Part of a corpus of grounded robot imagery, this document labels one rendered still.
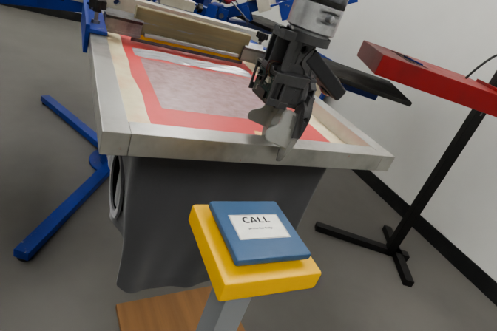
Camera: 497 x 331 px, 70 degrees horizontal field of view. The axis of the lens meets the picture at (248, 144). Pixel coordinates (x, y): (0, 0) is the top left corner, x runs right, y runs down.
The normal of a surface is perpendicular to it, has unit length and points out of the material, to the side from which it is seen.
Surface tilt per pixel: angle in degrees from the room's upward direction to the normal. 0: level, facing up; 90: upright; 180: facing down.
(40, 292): 0
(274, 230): 0
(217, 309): 90
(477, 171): 90
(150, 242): 94
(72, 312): 0
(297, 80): 90
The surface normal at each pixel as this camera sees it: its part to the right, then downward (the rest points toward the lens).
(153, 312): 0.31, -0.85
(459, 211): -0.87, -0.07
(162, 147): 0.38, 0.51
